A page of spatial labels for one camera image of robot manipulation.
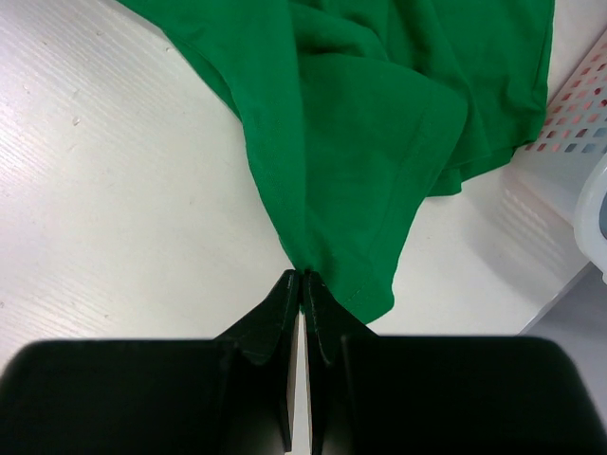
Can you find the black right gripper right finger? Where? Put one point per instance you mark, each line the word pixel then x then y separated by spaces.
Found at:
pixel 373 394

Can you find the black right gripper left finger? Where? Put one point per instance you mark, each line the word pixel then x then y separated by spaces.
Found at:
pixel 232 394

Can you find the green t-shirt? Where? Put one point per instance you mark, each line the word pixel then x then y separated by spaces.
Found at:
pixel 354 112

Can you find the white plastic laundry basket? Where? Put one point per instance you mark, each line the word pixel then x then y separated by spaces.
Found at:
pixel 566 166

